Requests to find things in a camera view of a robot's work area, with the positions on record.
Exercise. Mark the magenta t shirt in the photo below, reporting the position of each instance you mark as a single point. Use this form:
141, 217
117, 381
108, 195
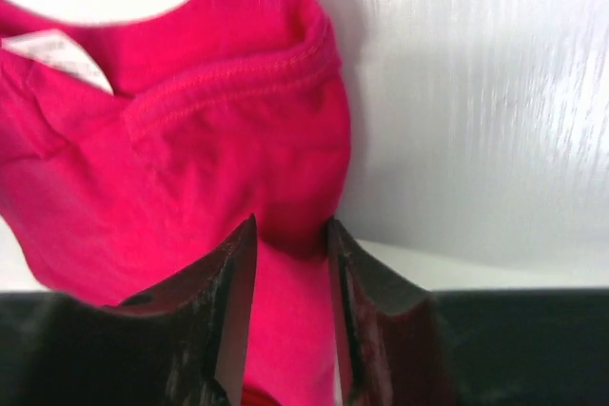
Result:
218, 110

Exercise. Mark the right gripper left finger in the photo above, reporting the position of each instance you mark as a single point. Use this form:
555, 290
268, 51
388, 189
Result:
207, 309

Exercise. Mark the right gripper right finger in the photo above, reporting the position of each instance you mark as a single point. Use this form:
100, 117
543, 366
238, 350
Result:
388, 347

